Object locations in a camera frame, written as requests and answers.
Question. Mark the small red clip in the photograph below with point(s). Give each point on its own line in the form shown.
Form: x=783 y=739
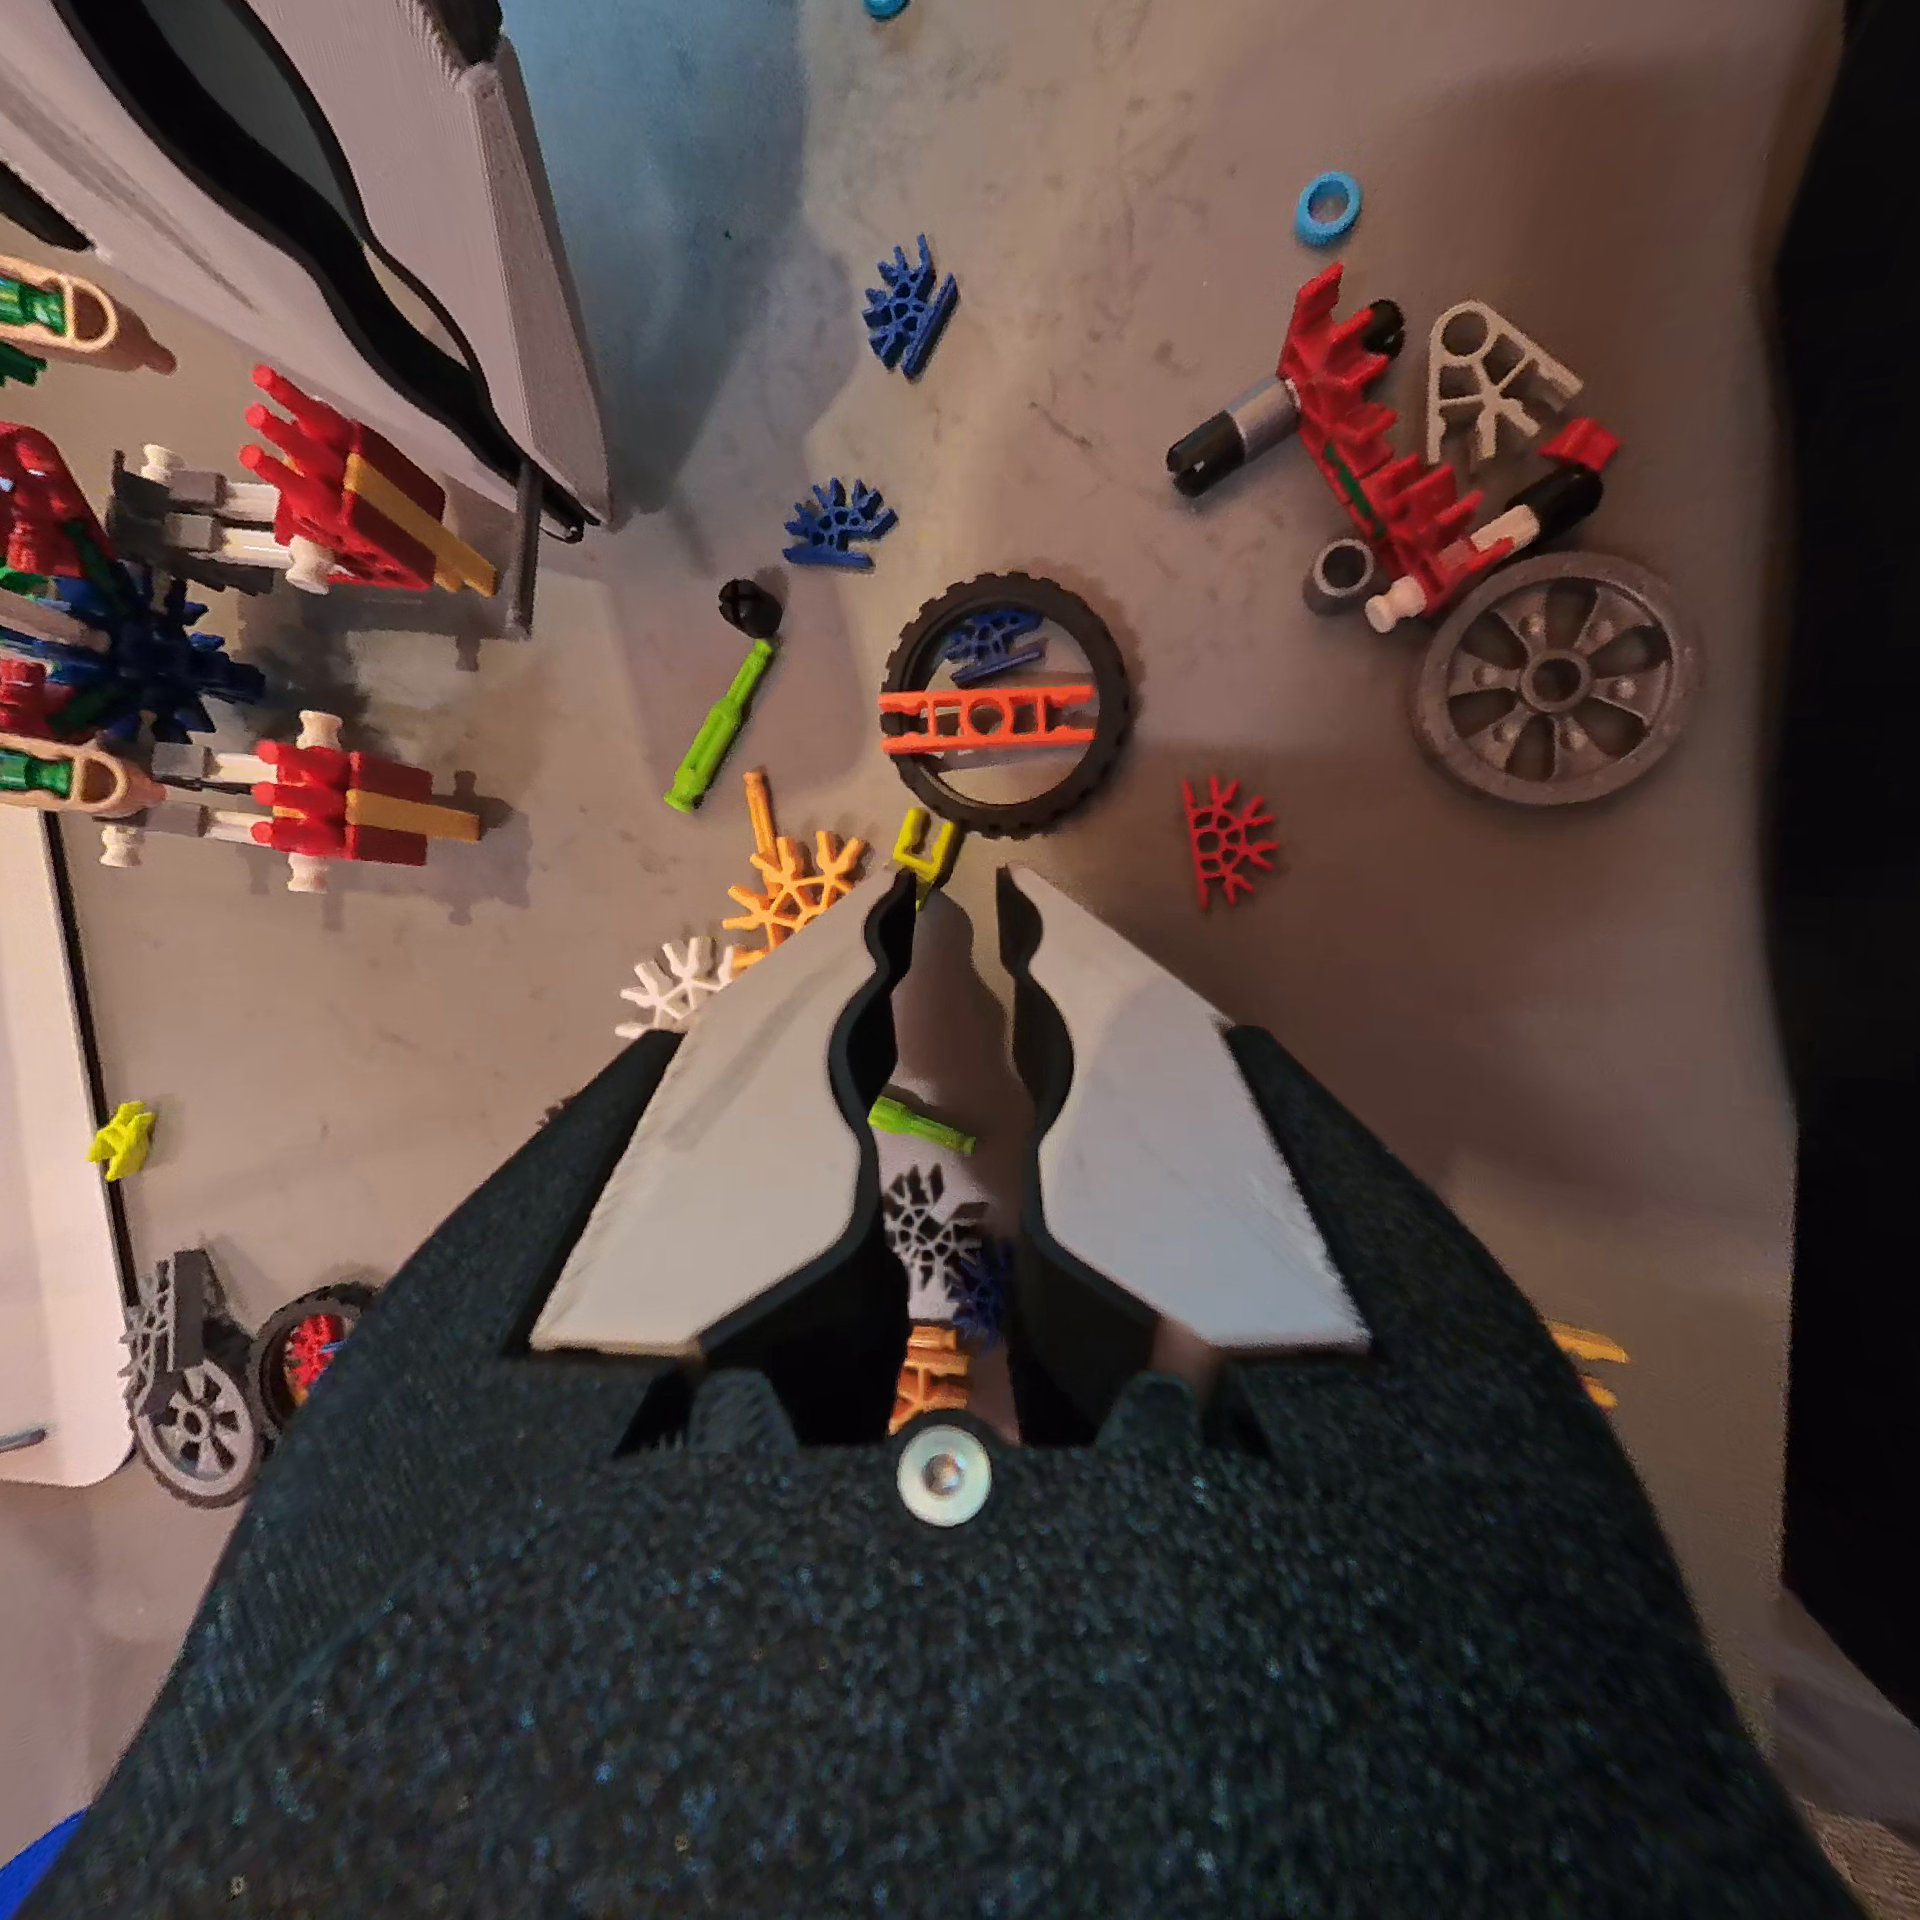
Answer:
x=1582 y=441

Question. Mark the grey cylinder spacer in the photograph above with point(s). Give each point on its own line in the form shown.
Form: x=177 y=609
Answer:
x=1318 y=585

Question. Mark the black rubber tyre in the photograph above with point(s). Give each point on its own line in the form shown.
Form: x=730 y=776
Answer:
x=1107 y=662
x=265 y=1366

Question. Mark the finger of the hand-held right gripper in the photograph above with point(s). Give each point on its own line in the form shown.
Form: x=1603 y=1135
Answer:
x=451 y=194
x=182 y=240

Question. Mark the white snowflake connector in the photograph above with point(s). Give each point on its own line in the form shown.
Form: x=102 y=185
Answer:
x=676 y=991

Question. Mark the beige triangular connector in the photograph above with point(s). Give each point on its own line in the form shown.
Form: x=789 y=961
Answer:
x=1484 y=382

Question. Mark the lime green rod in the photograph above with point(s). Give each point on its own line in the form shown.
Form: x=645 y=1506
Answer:
x=724 y=727
x=923 y=1123

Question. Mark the multicoloured construction toy model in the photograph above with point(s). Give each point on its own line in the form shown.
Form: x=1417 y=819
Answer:
x=347 y=510

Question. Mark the person's dark clothing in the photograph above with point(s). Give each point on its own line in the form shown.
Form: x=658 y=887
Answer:
x=1853 y=751

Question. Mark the grey spoked wheel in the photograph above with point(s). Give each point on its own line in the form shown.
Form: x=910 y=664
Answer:
x=1465 y=705

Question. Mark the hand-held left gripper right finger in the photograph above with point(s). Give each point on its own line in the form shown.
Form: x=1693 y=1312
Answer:
x=1186 y=1185

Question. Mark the white rod with black cap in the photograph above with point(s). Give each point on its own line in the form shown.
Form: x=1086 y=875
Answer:
x=1484 y=539

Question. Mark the grey wheel with black tyre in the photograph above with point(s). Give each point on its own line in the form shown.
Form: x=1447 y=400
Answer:
x=195 y=1424

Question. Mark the short yellow rod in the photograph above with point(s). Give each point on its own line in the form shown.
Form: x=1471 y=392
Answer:
x=757 y=809

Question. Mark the large yellow fan connector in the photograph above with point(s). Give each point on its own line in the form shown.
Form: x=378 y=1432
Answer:
x=796 y=885

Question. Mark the orange connector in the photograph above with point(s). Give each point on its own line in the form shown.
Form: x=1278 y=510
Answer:
x=983 y=720

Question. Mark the small black connector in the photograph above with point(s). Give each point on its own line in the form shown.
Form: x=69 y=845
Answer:
x=749 y=603

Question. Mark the dark grey snowflake connector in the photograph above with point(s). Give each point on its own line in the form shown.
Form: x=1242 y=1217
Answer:
x=931 y=1224

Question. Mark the small blue fan connector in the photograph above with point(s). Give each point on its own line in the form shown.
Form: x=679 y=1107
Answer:
x=910 y=304
x=980 y=1288
x=837 y=525

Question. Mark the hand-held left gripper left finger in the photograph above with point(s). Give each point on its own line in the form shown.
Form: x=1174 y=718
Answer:
x=705 y=1185

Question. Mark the small red snowflake connector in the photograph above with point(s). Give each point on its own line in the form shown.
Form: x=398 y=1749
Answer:
x=1229 y=839

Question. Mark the grey connector with flat strip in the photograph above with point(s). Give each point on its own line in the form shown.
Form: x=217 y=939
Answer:
x=172 y=1320

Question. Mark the red connector rack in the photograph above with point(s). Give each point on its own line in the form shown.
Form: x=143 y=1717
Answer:
x=1365 y=450

